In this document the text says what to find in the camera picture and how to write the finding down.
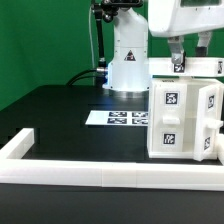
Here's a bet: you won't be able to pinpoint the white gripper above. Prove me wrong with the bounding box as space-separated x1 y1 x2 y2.
148 0 224 65

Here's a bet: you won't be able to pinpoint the white cabinet top box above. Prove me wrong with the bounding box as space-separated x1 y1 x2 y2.
149 57 224 77

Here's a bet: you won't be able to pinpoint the white cabinet body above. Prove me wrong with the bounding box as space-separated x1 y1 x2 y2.
147 78 224 161

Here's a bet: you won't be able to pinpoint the white cabinet door with tag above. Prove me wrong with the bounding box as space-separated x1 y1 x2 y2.
193 84 223 161

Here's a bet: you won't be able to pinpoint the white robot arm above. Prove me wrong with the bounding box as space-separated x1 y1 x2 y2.
101 0 224 94

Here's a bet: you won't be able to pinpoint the white base tag plate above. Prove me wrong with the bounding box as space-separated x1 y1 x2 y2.
86 110 148 126

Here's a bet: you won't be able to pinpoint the black cables at base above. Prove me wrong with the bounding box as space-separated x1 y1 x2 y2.
65 68 107 87

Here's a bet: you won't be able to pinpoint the white U-shaped obstacle wall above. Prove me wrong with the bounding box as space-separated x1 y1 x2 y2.
0 128 224 191

